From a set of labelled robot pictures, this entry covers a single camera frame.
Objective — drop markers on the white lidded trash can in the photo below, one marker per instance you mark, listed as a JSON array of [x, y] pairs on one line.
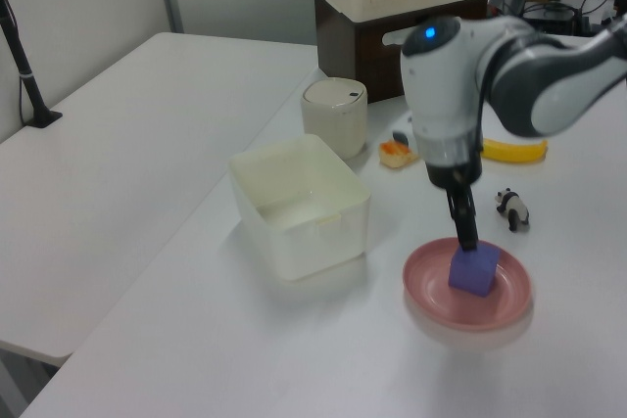
[[335, 114]]

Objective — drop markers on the panda toy figure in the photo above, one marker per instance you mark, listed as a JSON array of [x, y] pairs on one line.
[[513, 207]]

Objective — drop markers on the dark brown cabinet stand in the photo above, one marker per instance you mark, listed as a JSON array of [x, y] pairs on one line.
[[352, 51]]

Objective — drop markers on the black camera pole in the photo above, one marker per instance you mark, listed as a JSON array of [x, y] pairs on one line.
[[22, 70]]

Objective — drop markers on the pink plate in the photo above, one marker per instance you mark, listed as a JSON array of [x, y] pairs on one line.
[[441, 305]]

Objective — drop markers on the yellow banana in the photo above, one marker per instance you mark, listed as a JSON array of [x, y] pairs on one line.
[[514, 151]]

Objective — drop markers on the cream plastic storage box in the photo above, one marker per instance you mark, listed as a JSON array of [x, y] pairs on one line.
[[299, 222]]

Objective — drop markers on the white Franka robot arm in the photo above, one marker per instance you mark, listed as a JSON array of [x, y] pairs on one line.
[[441, 85]]

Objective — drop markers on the purple cube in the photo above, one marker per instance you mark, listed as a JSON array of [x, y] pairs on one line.
[[474, 271]]

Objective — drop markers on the orange glazed bread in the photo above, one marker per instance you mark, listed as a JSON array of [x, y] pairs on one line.
[[398, 153]]

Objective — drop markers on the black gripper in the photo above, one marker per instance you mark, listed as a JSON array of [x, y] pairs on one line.
[[453, 174]]

